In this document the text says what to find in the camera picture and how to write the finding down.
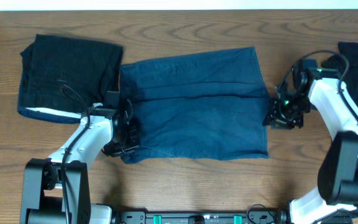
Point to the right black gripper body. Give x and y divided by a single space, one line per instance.
289 113

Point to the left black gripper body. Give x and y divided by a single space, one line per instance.
130 141

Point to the blue denim shorts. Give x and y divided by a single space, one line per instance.
200 106

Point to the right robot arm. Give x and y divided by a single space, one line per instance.
335 198

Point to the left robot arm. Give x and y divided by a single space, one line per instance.
57 189

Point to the folded black garment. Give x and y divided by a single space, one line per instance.
58 72

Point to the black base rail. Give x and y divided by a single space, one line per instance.
253 216

